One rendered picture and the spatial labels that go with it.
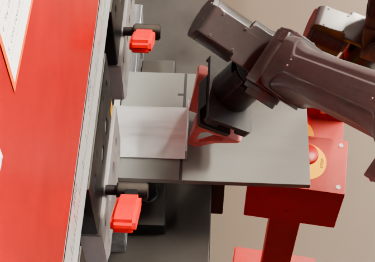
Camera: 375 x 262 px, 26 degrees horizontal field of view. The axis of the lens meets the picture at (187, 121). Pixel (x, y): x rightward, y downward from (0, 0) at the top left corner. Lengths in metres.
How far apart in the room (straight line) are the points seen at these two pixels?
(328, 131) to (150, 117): 0.46
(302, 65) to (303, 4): 1.86
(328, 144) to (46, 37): 0.95
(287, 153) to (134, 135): 0.21
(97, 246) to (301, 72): 0.26
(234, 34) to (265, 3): 1.71
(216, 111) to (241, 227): 1.18
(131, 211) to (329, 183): 0.69
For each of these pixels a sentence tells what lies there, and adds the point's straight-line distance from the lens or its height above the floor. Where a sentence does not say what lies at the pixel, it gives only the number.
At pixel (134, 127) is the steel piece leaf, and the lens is 1.13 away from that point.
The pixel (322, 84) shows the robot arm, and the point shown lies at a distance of 0.73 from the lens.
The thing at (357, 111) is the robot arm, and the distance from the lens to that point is 0.65.
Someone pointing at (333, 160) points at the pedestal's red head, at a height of 0.78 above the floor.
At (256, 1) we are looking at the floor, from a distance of 2.65.
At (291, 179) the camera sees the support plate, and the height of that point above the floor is 1.00.
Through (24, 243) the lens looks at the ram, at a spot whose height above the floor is 1.53.
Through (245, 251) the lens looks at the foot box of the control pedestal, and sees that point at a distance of 2.02.
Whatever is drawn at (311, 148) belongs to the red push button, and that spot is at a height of 0.81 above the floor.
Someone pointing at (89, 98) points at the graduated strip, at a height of 1.39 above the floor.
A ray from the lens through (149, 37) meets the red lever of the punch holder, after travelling 0.83.
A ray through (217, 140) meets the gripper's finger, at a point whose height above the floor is 1.04.
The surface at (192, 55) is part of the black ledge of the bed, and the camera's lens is 1.37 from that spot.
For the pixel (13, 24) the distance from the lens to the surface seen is 0.42.
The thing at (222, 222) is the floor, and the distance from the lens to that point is 2.18.
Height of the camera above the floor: 1.94
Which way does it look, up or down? 56 degrees down
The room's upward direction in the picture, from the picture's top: straight up
